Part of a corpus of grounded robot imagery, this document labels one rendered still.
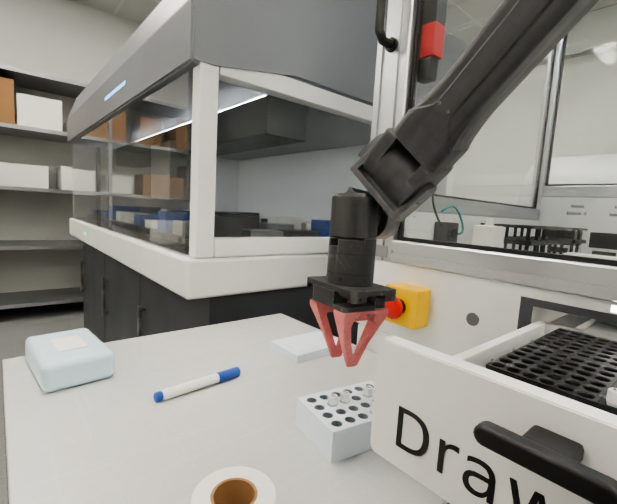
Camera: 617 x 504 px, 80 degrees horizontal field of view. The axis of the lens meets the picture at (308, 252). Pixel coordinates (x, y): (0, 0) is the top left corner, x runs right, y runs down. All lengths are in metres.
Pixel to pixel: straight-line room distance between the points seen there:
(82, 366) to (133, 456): 0.21
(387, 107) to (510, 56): 0.46
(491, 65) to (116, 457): 0.53
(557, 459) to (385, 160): 0.29
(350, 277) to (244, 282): 0.62
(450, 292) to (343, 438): 0.34
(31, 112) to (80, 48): 0.96
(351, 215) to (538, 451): 0.27
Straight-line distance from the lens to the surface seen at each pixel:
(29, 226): 4.23
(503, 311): 0.66
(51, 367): 0.65
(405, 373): 0.34
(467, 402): 0.32
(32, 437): 0.57
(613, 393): 0.39
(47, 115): 3.81
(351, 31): 1.33
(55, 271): 4.30
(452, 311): 0.70
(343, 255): 0.43
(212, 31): 1.03
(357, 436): 0.48
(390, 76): 0.82
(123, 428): 0.55
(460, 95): 0.38
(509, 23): 0.37
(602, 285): 0.62
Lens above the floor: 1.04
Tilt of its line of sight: 6 degrees down
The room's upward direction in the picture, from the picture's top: 3 degrees clockwise
